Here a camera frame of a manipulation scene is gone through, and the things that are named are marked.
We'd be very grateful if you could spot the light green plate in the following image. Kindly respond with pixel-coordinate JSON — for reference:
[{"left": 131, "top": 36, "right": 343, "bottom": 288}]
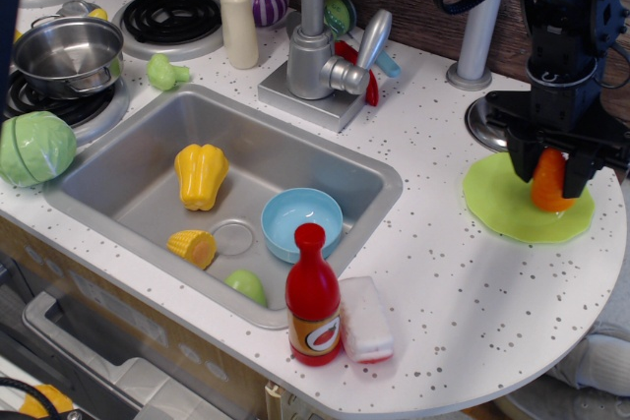
[{"left": 463, "top": 152, "right": 596, "bottom": 244}]

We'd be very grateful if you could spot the front left stove burner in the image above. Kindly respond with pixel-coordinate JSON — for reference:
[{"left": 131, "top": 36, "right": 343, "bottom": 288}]
[{"left": 3, "top": 72, "right": 130, "bottom": 147}]

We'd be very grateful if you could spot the white pink sponge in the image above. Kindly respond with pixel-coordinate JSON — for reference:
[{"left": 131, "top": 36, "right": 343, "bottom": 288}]
[{"left": 340, "top": 276, "right": 394, "bottom": 364}]

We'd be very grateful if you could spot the red toy chili pepper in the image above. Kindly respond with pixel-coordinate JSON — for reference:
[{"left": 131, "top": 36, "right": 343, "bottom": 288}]
[{"left": 335, "top": 40, "right": 380, "bottom": 106}]

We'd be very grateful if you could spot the yellow toy corn cob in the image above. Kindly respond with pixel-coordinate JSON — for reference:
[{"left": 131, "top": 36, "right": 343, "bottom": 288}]
[{"left": 166, "top": 229, "right": 217, "bottom": 270}]

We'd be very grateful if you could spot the steel pot lid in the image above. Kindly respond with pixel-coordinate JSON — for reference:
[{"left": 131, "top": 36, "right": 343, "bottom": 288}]
[{"left": 465, "top": 97, "right": 508, "bottom": 152}]

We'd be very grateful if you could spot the grey vertical pole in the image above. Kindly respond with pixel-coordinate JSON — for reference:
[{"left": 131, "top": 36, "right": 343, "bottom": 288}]
[{"left": 446, "top": 0, "right": 502, "bottom": 91}]

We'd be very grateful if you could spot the oven door handle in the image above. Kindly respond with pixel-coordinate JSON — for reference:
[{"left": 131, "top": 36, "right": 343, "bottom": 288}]
[{"left": 22, "top": 292, "right": 172, "bottom": 419}]

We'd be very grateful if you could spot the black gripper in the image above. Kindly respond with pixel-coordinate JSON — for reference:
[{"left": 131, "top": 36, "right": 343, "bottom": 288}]
[{"left": 485, "top": 78, "right": 629, "bottom": 199}]

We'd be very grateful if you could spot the cream plastic bottle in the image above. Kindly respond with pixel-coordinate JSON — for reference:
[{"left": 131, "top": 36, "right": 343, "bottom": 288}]
[{"left": 220, "top": 0, "right": 259, "bottom": 70}]

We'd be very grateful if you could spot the grey metal sink basin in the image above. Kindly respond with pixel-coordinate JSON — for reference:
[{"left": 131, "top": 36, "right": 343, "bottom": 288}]
[{"left": 44, "top": 85, "right": 403, "bottom": 330}]

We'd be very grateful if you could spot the purple toy onion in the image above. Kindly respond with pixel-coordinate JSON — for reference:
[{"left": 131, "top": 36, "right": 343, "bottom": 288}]
[{"left": 251, "top": 0, "right": 288, "bottom": 28}]

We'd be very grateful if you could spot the light blue utensil handle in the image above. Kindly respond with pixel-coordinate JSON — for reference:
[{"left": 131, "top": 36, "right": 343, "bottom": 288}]
[{"left": 375, "top": 50, "right": 401, "bottom": 78}]

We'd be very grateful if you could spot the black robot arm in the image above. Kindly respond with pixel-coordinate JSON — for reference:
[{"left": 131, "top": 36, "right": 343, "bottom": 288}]
[{"left": 433, "top": 0, "right": 629, "bottom": 199}]

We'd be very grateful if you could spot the green toy cabbage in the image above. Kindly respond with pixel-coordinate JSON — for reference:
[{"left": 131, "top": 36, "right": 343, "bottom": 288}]
[{"left": 1, "top": 111, "right": 77, "bottom": 187}]

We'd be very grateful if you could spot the right stove burner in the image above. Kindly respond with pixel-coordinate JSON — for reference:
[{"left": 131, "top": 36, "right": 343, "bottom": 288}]
[{"left": 112, "top": 0, "right": 223, "bottom": 61}]

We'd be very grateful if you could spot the orange toy carrot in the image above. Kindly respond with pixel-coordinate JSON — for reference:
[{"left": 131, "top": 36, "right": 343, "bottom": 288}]
[{"left": 531, "top": 148, "right": 577, "bottom": 212}]

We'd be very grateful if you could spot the light blue bowl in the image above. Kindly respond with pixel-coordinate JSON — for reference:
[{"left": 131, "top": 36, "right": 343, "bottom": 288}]
[{"left": 261, "top": 188, "right": 344, "bottom": 264}]

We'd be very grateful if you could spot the yellow toy bell pepper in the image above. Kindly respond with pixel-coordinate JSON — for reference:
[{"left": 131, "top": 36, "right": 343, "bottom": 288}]
[{"left": 174, "top": 144, "right": 229, "bottom": 211}]

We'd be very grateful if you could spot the red ketchup bottle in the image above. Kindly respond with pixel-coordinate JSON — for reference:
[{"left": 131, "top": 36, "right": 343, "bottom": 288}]
[{"left": 285, "top": 223, "right": 341, "bottom": 367}]

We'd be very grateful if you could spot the green toy fruit half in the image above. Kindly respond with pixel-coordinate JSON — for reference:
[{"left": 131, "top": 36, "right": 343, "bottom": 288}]
[{"left": 223, "top": 270, "right": 268, "bottom": 307}]

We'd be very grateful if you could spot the silver toy faucet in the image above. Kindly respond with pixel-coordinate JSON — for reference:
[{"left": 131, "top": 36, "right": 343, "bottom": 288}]
[{"left": 258, "top": 0, "right": 392, "bottom": 132}]

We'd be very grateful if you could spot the yellow toy on floor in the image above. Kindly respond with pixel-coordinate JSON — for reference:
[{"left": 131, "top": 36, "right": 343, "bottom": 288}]
[{"left": 18, "top": 385, "right": 75, "bottom": 419}]

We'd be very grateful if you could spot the green round toy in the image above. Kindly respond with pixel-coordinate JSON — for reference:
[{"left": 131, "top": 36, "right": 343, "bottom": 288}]
[{"left": 324, "top": 0, "right": 356, "bottom": 40}]

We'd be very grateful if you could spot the green toy broccoli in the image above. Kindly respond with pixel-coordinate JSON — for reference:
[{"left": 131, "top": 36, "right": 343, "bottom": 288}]
[{"left": 146, "top": 53, "right": 191, "bottom": 91}]

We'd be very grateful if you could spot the steel cooking pot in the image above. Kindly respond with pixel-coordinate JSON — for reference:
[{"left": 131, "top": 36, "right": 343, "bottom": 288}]
[{"left": 13, "top": 17, "right": 124, "bottom": 99}]

